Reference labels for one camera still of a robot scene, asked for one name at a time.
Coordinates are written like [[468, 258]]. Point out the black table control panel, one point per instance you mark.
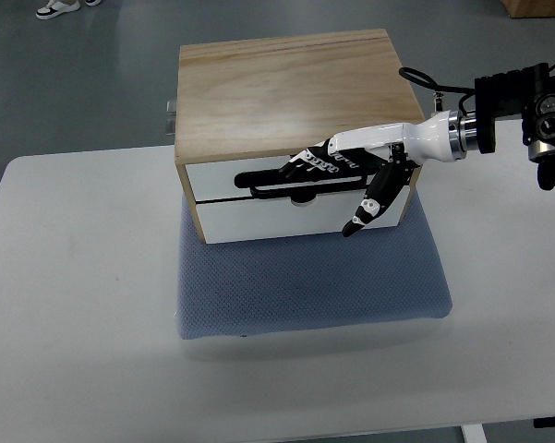
[[542, 423]]

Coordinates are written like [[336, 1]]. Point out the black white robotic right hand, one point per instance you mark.
[[397, 138]]

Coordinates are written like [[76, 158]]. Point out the wooden drawer cabinet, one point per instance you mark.
[[277, 96]]

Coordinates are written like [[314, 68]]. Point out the white drawer black handle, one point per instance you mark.
[[259, 178]]

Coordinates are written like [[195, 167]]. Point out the white lower drawer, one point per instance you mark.
[[254, 219]]

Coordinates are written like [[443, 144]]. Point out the metal bracket behind cabinet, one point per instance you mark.
[[170, 119]]

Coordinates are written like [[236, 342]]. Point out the brown cardboard box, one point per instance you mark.
[[530, 8]]

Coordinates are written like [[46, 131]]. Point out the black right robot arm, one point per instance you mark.
[[528, 93]]

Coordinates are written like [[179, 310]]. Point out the blue mesh cushion mat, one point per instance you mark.
[[314, 281]]

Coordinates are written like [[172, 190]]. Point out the white black sneaker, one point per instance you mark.
[[54, 9]]

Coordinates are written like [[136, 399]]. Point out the white table leg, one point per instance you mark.
[[474, 433]]

